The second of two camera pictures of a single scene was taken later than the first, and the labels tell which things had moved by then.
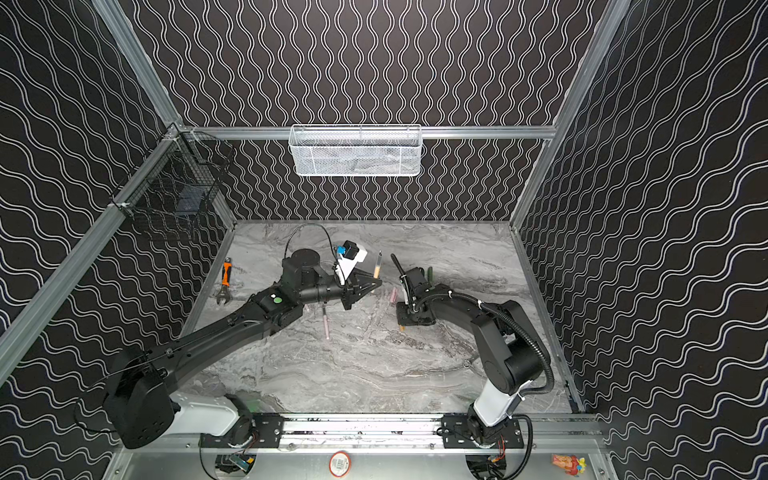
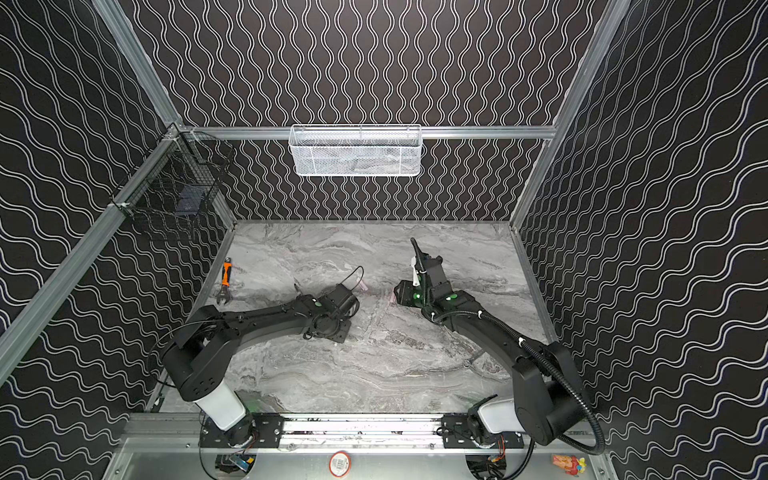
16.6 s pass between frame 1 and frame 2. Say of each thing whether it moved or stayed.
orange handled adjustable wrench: stayed
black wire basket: stayed
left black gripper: moved
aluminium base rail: stayed
